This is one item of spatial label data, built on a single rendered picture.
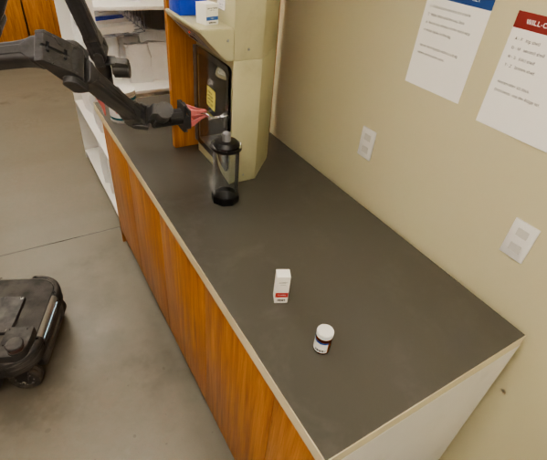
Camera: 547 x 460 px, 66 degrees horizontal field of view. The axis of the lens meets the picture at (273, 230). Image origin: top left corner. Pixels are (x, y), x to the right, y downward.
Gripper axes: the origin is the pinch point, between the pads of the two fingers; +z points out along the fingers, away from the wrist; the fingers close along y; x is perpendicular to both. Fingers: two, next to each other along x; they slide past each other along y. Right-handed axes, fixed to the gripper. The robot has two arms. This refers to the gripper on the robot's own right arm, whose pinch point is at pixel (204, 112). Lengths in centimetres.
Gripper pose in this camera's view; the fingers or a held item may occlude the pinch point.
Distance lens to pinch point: 162.5
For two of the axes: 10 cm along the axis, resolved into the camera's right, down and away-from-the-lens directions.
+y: 0.9, -7.9, -6.0
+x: -5.1, -5.5, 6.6
